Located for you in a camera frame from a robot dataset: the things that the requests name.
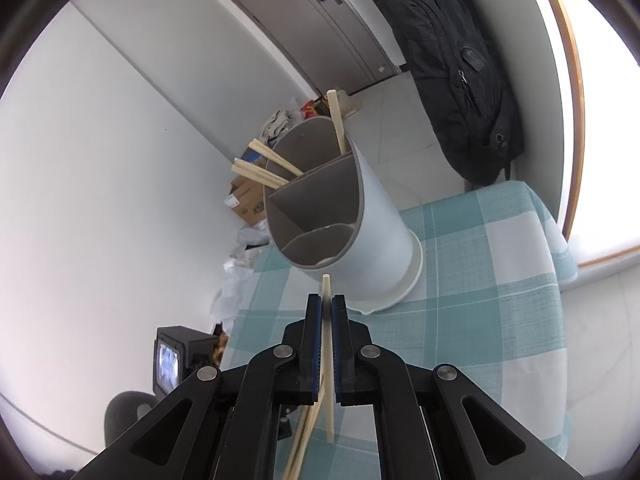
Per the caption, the white tote bag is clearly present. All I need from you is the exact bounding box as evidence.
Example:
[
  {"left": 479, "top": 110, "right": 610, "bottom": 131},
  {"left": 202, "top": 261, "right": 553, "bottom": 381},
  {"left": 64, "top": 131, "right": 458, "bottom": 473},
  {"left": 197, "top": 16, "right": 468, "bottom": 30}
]
[{"left": 262, "top": 109, "right": 301, "bottom": 143}]

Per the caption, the grey door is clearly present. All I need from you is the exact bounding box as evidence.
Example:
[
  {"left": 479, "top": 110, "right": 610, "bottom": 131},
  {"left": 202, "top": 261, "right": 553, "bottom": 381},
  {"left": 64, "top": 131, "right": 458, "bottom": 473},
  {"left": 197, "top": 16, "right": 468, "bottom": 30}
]
[{"left": 210, "top": 0, "right": 401, "bottom": 96}]

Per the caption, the white plastic bag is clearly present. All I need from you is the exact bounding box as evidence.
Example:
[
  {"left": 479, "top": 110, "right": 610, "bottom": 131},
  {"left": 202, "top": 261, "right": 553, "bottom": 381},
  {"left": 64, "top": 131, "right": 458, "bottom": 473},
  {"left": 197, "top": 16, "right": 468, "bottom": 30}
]
[{"left": 210, "top": 255, "right": 258, "bottom": 321}]

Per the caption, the white grey utensil holder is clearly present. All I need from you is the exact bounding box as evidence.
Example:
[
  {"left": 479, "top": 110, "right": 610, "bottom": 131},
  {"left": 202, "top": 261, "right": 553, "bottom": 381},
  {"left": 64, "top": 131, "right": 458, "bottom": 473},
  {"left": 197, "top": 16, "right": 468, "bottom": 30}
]
[{"left": 263, "top": 116, "right": 423, "bottom": 315}]

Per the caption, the wooden window frame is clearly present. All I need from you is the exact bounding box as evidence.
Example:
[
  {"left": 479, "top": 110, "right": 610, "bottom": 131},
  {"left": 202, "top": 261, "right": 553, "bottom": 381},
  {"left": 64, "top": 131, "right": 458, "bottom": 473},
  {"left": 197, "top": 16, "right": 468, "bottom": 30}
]
[{"left": 530, "top": 0, "right": 640, "bottom": 271}]

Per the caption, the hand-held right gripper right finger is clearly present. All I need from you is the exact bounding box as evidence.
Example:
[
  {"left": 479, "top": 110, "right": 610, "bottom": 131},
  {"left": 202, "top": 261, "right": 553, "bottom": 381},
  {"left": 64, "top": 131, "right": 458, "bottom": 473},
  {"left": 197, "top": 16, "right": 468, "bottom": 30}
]
[{"left": 331, "top": 294, "right": 586, "bottom": 480}]

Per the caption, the blue cardboard box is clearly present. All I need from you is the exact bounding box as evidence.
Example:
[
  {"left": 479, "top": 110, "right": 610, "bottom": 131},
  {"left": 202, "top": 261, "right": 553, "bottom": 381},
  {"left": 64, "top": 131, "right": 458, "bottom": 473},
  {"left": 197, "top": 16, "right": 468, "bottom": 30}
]
[{"left": 240, "top": 147, "right": 271, "bottom": 168}]

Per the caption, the light wooden chopstick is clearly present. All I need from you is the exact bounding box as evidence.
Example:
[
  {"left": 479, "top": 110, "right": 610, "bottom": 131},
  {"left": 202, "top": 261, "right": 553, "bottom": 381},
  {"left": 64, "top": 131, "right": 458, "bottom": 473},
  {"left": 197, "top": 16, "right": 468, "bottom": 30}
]
[
  {"left": 327, "top": 89, "right": 351, "bottom": 156},
  {"left": 254, "top": 139, "right": 305, "bottom": 175},
  {"left": 231, "top": 165, "right": 282, "bottom": 189},
  {"left": 249, "top": 143, "right": 301, "bottom": 178},
  {"left": 321, "top": 272, "right": 337, "bottom": 443},
  {"left": 233, "top": 158, "right": 291, "bottom": 184}
]

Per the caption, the brown cardboard box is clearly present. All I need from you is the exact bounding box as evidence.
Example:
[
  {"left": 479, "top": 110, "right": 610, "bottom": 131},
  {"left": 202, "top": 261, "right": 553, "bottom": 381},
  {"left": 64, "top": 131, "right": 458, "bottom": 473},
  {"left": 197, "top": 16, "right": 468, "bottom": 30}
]
[{"left": 224, "top": 175, "right": 268, "bottom": 226}]

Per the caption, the black backpack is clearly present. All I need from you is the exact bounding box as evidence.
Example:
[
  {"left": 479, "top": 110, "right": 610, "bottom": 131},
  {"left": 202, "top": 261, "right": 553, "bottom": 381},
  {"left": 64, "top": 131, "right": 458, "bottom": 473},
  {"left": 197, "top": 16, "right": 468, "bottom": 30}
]
[{"left": 372, "top": 0, "right": 525, "bottom": 186}]

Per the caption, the grey plastic mailer bag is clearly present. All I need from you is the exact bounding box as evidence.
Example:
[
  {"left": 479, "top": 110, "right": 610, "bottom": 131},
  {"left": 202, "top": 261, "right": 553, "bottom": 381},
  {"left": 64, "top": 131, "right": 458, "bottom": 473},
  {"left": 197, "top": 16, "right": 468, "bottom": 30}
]
[{"left": 235, "top": 225, "right": 273, "bottom": 261}]

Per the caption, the teal white checked tablecloth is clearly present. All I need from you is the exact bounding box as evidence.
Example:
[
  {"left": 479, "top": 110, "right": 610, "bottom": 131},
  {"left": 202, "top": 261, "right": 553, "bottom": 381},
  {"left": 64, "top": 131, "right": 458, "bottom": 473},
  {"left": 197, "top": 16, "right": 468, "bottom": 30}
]
[{"left": 220, "top": 180, "right": 580, "bottom": 480}]

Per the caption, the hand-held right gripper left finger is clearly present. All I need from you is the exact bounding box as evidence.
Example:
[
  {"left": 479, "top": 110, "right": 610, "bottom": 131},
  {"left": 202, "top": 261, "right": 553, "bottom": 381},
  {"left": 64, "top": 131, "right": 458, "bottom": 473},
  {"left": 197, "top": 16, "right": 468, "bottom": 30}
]
[{"left": 70, "top": 294, "right": 326, "bottom": 480}]

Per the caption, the pile of wooden chopsticks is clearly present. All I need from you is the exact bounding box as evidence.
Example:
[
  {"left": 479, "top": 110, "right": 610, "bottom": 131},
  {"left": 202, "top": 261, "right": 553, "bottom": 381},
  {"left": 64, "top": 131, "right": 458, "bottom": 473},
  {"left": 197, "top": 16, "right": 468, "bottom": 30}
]
[{"left": 282, "top": 377, "right": 326, "bottom": 480}]

